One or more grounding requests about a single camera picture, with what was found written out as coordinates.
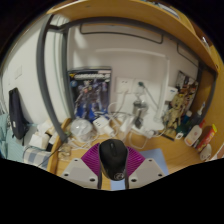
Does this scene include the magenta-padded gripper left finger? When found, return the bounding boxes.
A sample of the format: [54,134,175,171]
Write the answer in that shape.
[60,142,104,190]

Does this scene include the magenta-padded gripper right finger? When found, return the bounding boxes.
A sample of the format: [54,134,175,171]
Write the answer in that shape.
[123,146,168,190]

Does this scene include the black computer mouse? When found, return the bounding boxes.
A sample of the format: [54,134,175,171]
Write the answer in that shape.
[98,138,130,182]

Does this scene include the clear plastic snack bag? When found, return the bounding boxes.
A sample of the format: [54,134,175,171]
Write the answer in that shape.
[58,143,73,161]

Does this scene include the white power strip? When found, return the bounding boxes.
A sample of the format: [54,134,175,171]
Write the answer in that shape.
[131,124,157,138]

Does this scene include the clear domed plastic cup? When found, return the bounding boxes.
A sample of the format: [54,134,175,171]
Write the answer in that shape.
[69,118,94,143]

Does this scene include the checkered bed sheet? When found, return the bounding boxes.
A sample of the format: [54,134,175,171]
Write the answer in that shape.
[23,146,51,169]

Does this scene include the white paper box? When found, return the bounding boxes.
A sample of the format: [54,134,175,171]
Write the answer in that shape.
[29,131,51,150]

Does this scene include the white charger block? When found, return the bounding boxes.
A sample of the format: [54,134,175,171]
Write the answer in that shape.
[93,115,111,136]

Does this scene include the white pump lotion bottle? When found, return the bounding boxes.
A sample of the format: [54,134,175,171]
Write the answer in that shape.
[184,119,206,147]

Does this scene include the white mug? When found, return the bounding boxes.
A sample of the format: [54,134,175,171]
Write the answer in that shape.
[199,143,213,162]

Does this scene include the steel cup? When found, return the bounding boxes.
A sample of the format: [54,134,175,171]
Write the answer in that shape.
[132,99,148,129]

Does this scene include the brown tree figure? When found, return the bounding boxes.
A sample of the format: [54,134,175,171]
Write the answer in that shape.
[162,93,189,139]

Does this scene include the red yellow snack can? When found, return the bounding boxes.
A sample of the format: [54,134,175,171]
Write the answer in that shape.
[196,123,218,153]

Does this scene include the teal blanket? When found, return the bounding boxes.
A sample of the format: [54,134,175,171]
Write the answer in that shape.
[0,113,14,158]

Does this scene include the robot model kit box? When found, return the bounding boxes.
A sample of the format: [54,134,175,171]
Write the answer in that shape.
[67,66,113,122]

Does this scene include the black hanging bag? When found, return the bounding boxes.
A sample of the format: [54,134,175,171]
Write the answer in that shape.
[8,87,28,140]

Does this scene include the white wall socket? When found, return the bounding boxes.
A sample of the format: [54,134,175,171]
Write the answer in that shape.
[115,77,146,95]

